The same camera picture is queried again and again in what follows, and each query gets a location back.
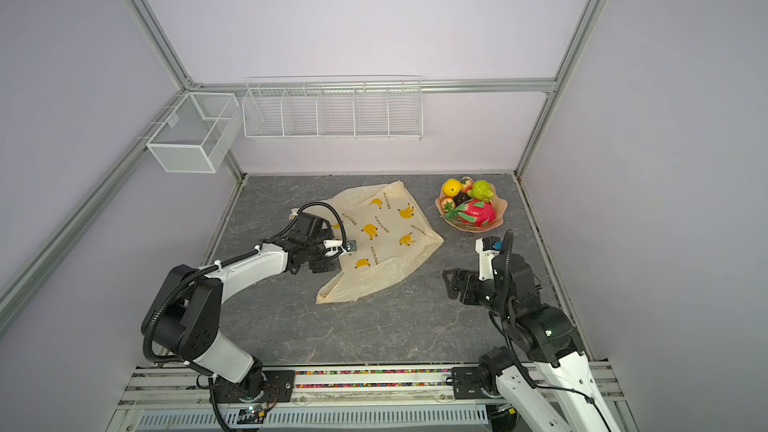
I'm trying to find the banana print plastic bag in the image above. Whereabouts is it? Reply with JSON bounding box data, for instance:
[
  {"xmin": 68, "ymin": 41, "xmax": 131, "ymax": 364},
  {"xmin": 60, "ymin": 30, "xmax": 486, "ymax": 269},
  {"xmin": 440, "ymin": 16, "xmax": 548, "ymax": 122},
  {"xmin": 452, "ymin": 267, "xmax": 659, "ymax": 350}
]
[{"xmin": 307, "ymin": 181, "xmax": 444, "ymax": 304}]

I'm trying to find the yellow lemon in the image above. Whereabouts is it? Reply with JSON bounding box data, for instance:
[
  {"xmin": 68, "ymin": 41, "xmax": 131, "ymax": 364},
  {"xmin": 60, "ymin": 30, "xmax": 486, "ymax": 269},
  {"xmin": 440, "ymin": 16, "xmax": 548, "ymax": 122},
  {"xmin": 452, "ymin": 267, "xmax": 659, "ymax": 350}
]
[{"xmin": 441, "ymin": 179, "xmax": 463, "ymax": 198}]

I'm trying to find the peach with stem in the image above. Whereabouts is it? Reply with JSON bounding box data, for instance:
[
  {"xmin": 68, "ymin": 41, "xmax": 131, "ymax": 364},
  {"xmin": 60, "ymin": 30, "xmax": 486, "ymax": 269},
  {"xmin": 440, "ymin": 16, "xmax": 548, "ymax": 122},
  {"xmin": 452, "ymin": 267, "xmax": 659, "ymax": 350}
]
[{"xmin": 460, "ymin": 176, "xmax": 474, "ymax": 193}]

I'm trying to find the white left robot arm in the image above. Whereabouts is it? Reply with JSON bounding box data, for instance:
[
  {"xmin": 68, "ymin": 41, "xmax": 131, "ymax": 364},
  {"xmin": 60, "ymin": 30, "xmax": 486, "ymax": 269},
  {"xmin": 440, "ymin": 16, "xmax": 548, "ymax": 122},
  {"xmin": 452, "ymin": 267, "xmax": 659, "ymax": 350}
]
[{"xmin": 141, "ymin": 210, "xmax": 357, "ymax": 402}]

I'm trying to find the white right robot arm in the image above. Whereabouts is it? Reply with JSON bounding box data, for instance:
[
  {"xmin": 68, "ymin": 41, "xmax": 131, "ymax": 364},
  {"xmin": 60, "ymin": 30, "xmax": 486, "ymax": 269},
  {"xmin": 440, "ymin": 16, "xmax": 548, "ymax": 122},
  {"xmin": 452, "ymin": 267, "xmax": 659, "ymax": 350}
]
[{"xmin": 443, "ymin": 269, "xmax": 620, "ymax": 431}]

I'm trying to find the red green dragon fruit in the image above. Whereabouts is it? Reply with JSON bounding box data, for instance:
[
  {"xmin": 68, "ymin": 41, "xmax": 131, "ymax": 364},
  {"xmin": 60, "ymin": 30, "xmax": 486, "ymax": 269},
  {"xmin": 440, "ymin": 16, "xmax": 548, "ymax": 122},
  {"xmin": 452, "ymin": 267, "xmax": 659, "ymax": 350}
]
[{"xmin": 444, "ymin": 199, "xmax": 497, "ymax": 228}]

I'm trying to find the peach wavy fruit plate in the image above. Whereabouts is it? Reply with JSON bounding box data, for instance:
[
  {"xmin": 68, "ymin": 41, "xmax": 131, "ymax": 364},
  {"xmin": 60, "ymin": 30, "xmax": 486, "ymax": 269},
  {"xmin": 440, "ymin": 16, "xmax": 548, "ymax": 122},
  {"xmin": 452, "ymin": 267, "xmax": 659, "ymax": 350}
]
[{"xmin": 436, "ymin": 177, "xmax": 508, "ymax": 233}]

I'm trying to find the green chayote pear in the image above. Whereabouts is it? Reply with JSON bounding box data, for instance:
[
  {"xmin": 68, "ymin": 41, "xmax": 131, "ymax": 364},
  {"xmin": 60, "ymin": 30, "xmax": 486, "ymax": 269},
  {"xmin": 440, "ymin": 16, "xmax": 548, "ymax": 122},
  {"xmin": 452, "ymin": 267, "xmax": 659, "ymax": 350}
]
[{"xmin": 467, "ymin": 180, "xmax": 496, "ymax": 203}]

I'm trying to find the black corrugated cable hose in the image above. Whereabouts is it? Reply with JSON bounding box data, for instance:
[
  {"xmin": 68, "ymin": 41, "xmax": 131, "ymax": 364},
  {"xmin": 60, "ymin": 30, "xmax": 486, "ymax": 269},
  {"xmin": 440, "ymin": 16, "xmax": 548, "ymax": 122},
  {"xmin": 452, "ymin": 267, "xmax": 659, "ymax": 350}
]
[{"xmin": 141, "ymin": 200, "xmax": 349, "ymax": 364}]

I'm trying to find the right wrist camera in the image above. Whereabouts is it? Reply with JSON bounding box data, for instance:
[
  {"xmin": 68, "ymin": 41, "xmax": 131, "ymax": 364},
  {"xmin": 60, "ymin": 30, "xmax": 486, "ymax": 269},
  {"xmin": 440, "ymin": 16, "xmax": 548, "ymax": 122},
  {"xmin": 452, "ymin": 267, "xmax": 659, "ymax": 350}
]
[{"xmin": 475, "ymin": 236, "xmax": 503, "ymax": 282}]

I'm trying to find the long white wire basket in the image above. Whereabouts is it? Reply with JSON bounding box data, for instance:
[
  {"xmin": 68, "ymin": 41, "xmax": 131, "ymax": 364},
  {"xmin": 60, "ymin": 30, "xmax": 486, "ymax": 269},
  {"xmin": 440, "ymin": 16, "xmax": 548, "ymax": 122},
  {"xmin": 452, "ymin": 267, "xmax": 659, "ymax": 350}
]
[{"xmin": 241, "ymin": 75, "xmax": 424, "ymax": 141}]

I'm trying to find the small white wire basket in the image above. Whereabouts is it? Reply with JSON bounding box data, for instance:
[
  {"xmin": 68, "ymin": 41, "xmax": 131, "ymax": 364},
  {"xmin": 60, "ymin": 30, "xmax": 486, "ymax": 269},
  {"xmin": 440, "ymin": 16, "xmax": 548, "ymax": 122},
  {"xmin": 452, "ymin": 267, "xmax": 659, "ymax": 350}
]
[{"xmin": 147, "ymin": 92, "xmax": 243, "ymax": 174}]

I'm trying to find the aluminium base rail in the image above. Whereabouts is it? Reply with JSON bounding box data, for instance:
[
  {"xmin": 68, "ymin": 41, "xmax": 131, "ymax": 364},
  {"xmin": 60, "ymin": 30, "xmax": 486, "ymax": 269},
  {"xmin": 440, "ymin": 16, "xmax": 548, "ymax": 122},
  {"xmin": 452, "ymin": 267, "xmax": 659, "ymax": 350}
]
[{"xmin": 107, "ymin": 361, "xmax": 637, "ymax": 432}]

